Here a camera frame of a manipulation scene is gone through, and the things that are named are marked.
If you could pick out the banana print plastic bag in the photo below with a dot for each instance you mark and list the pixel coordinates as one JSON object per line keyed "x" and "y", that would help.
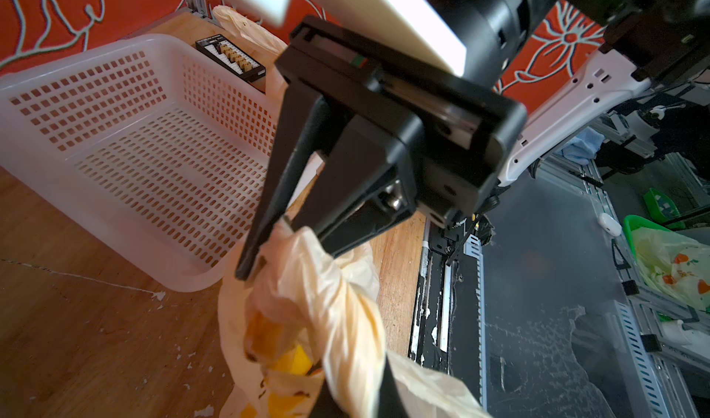
{"x": 267, "y": 45}

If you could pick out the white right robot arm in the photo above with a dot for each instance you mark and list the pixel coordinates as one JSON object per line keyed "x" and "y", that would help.
{"x": 569, "y": 61}

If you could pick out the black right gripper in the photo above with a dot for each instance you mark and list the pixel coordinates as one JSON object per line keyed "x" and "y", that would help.
{"x": 396, "y": 135}

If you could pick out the printed bag outside cell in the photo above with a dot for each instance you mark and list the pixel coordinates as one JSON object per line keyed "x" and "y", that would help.
{"x": 675, "y": 265}

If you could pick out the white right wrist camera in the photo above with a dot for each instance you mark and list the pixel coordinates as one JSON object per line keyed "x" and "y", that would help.
{"x": 411, "y": 27}

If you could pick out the plain translucent plastic bag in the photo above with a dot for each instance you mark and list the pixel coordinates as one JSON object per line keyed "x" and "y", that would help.
{"x": 304, "y": 318}

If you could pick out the pink perforated plastic basket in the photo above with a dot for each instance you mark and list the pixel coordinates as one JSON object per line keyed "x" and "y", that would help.
{"x": 148, "y": 145}

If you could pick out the green bin outside cell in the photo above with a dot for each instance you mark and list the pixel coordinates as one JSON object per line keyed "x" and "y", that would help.
{"x": 661, "y": 209}

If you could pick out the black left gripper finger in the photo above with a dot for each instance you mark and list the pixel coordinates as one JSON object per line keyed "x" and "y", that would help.
{"x": 390, "y": 404}

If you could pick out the black remote with buttons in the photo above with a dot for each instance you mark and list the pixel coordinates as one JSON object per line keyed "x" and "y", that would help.
{"x": 229, "y": 56}

